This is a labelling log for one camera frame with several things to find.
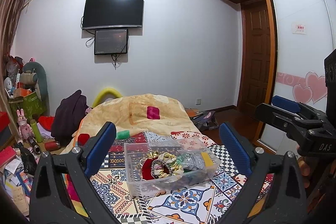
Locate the yellow green sponge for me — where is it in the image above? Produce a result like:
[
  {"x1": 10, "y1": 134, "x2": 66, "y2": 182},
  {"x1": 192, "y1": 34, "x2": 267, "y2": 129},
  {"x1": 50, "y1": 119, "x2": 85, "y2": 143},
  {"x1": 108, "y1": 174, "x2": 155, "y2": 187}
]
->
[{"x1": 201, "y1": 152, "x2": 214, "y2": 168}]

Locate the silver glitter pouch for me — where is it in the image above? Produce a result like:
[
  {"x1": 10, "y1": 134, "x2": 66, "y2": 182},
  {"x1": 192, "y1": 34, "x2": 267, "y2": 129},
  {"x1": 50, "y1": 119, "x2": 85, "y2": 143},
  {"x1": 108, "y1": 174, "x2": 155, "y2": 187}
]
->
[{"x1": 179, "y1": 153, "x2": 205, "y2": 171}]

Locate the red velvet drawstring pouch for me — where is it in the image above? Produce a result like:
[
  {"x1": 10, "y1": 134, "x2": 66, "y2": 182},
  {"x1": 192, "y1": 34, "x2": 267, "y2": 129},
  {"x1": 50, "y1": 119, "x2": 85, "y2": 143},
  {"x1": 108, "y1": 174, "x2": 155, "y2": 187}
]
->
[{"x1": 141, "y1": 152, "x2": 163, "y2": 180}]

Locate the green knitted cloth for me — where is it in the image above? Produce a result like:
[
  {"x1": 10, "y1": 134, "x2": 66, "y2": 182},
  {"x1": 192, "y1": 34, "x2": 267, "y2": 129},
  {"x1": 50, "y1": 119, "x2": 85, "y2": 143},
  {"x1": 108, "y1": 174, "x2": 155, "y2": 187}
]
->
[{"x1": 177, "y1": 153, "x2": 203, "y2": 173}]

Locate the person's right hand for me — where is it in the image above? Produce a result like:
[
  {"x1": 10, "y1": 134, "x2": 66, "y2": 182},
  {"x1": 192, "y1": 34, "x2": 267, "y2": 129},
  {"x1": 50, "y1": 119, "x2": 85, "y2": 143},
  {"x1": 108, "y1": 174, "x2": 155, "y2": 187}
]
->
[{"x1": 298, "y1": 156, "x2": 315, "y2": 188}]

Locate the grey backpack on floor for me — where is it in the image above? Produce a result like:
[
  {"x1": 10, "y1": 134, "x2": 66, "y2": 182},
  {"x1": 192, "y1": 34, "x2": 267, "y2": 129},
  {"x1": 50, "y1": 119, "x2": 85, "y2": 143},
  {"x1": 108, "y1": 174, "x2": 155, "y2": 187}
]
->
[{"x1": 191, "y1": 111, "x2": 219, "y2": 131}]

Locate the brown wooden door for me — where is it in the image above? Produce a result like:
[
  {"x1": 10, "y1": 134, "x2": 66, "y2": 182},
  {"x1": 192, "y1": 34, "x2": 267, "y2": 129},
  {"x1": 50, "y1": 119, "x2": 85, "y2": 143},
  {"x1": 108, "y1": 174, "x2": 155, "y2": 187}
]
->
[{"x1": 238, "y1": 0, "x2": 270, "y2": 118}]

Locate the red thermos bottle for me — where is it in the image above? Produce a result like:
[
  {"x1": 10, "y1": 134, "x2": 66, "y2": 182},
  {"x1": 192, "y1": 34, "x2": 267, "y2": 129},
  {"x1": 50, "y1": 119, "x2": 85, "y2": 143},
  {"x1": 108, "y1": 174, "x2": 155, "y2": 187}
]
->
[{"x1": 44, "y1": 140, "x2": 60, "y2": 152}]

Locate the dark purple jacket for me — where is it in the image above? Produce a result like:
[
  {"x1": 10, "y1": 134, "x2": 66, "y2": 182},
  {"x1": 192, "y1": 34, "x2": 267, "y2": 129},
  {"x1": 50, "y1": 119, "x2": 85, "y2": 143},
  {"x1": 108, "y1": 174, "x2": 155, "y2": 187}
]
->
[{"x1": 51, "y1": 90, "x2": 89, "y2": 146}]

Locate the yellow foam tube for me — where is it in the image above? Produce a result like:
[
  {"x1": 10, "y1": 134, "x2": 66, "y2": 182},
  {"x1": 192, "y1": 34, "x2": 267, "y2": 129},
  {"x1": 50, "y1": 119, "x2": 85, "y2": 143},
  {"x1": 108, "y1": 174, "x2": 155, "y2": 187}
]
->
[{"x1": 92, "y1": 88, "x2": 122, "y2": 108}]

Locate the beige patchwork quilt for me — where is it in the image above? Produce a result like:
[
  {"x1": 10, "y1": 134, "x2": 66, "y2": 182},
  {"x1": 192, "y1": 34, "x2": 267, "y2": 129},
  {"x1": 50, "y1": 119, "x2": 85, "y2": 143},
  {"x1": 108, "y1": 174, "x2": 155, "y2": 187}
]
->
[{"x1": 62, "y1": 94, "x2": 199, "y2": 154}]

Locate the clear plastic storage bin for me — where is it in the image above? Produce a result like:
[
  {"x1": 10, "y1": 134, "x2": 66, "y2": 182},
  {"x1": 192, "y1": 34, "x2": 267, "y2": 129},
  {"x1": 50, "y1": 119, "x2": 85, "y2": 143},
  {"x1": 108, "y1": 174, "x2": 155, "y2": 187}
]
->
[{"x1": 124, "y1": 137, "x2": 221, "y2": 198}]

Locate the patterned patchwork bedsheet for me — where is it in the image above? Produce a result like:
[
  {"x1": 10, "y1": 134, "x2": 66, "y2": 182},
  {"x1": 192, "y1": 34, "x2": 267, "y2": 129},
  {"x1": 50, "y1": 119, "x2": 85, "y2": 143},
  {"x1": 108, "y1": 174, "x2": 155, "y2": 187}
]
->
[{"x1": 90, "y1": 131, "x2": 247, "y2": 223}]

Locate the black flashlight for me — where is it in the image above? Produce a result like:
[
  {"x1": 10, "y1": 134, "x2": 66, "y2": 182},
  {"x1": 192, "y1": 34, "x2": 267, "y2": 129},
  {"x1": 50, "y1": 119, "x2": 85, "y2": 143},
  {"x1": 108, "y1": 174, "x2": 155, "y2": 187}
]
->
[{"x1": 27, "y1": 136, "x2": 41, "y2": 155}]

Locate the green bottle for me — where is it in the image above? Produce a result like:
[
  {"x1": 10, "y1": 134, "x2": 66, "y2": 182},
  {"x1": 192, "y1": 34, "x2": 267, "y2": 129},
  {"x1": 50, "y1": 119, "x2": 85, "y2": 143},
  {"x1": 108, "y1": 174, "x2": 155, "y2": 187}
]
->
[{"x1": 30, "y1": 119, "x2": 43, "y2": 143}]

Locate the pink bunny doll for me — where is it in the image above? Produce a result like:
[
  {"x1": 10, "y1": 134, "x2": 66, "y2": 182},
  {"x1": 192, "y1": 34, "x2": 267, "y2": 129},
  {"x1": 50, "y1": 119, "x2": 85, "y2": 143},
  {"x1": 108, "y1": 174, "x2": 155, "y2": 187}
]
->
[{"x1": 17, "y1": 109, "x2": 34, "y2": 141}]

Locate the white heart sliding wardrobe door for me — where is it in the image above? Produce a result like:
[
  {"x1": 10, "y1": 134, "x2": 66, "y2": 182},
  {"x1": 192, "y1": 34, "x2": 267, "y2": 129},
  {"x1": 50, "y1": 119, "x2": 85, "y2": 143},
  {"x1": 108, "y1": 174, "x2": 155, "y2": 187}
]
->
[{"x1": 257, "y1": 0, "x2": 336, "y2": 154}]

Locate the green patterned storage box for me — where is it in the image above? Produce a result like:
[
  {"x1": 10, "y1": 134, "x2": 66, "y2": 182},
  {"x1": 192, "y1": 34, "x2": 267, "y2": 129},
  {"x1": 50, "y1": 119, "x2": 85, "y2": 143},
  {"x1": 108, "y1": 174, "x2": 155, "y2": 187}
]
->
[{"x1": 9, "y1": 92, "x2": 47, "y2": 121}]

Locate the red box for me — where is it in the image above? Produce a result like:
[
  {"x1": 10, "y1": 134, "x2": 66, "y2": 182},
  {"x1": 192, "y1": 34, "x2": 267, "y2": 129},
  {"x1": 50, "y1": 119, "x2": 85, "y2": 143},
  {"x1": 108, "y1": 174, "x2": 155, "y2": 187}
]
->
[{"x1": 0, "y1": 111, "x2": 10, "y2": 132}]

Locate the grey plush toy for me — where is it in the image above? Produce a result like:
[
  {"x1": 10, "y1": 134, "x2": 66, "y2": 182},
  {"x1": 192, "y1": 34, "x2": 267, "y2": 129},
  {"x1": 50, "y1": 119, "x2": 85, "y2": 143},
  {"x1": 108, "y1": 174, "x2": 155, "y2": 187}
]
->
[{"x1": 19, "y1": 62, "x2": 48, "y2": 101}]

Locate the small black monitor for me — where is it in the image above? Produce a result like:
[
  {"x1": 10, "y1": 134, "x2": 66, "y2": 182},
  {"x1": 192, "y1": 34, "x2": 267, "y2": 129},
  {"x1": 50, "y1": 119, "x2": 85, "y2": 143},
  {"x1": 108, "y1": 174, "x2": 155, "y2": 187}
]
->
[{"x1": 94, "y1": 29, "x2": 129, "y2": 55}]

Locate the striped brown curtain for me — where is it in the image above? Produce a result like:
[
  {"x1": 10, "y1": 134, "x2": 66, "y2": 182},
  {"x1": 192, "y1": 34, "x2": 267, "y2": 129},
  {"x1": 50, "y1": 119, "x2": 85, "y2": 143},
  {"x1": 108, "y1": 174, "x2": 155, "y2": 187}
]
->
[{"x1": 0, "y1": 0, "x2": 35, "y2": 132}]

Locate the white wall socket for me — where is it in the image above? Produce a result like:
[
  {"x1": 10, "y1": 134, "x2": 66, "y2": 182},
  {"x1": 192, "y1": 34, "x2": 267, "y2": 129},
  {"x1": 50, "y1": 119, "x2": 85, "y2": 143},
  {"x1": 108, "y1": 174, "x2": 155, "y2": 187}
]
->
[{"x1": 195, "y1": 98, "x2": 202, "y2": 105}]

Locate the large wall television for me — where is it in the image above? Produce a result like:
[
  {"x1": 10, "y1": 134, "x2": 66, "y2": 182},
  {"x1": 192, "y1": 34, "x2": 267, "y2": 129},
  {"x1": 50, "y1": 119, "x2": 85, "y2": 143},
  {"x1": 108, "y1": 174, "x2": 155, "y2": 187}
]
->
[{"x1": 82, "y1": 0, "x2": 144, "y2": 30}]

